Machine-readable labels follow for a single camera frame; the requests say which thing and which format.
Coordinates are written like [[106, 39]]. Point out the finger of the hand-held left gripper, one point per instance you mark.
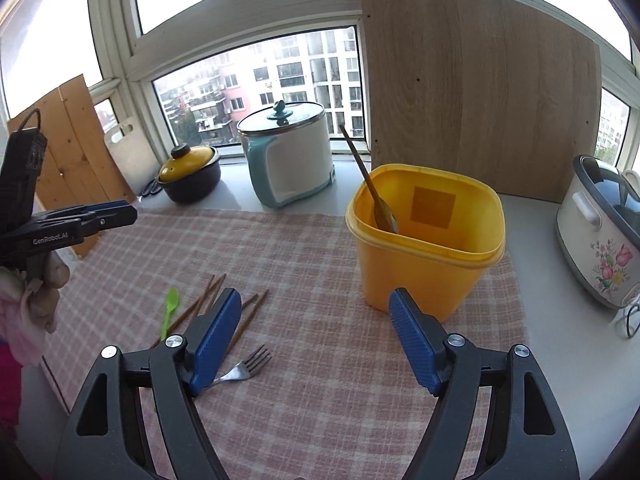
[[119, 212], [87, 227]]

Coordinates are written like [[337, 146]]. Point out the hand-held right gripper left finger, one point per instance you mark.
[[215, 340]]

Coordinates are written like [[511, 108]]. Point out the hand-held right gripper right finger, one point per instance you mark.
[[412, 345]]

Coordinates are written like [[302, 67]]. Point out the metal fork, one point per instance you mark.
[[247, 365]]

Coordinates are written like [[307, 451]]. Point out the brown wooden chopstick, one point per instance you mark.
[[252, 316], [197, 295], [212, 287], [248, 303]]

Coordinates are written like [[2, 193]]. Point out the green plastic spoon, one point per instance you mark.
[[169, 310]]

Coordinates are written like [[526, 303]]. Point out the yellow plastic container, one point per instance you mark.
[[425, 270]]

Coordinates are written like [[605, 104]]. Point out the person's left forearm pink sleeve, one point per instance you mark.
[[10, 340]]

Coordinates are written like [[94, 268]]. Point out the person's left hand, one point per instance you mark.
[[47, 282]]

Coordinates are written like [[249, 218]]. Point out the black scissors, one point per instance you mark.
[[150, 189]]

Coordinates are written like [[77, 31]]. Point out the light cutting board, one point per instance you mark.
[[132, 160]]

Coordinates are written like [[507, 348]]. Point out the pine wood panel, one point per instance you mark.
[[70, 145]]

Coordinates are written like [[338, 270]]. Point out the black clay pot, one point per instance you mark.
[[192, 191]]

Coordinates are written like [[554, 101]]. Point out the yellow pot lid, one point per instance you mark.
[[192, 162]]

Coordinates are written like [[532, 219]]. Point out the pink checked cloth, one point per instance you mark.
[[310, 270]]

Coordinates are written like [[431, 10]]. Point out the white teal pot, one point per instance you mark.
[[300, 170]]

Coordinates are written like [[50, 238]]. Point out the wooden spoon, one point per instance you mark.
[[360, 160]]

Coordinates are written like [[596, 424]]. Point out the glass lid teal knob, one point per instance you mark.
[[300, 117]]

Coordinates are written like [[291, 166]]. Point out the white floral slow cooker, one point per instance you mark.
[[590, 240]]

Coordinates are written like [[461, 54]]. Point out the apartment buildings outside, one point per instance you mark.
[[300, 70]]

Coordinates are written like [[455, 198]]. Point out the slow cooker glass lid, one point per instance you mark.
[[607, 185]]

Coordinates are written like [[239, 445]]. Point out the large wooden board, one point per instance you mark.
[[475, 90]]

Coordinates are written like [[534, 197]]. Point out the white window frame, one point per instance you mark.
[[120, 35]]

